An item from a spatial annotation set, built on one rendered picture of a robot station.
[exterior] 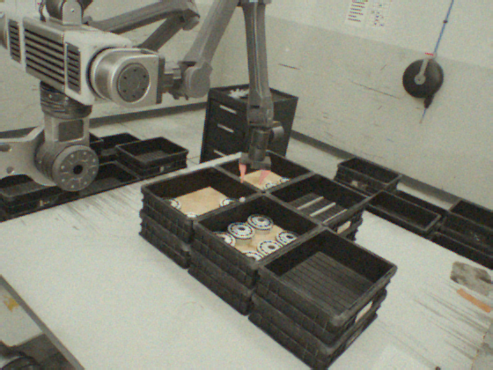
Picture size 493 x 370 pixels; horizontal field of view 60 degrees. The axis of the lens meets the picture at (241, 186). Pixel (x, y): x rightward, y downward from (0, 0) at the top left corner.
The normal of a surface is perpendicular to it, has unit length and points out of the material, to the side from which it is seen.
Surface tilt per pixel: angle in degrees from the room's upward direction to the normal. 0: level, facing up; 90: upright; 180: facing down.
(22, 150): 90
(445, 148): 90
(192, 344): 0
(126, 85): 90
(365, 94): 90
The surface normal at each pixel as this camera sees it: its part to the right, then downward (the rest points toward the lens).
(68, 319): 0.16, -0.88
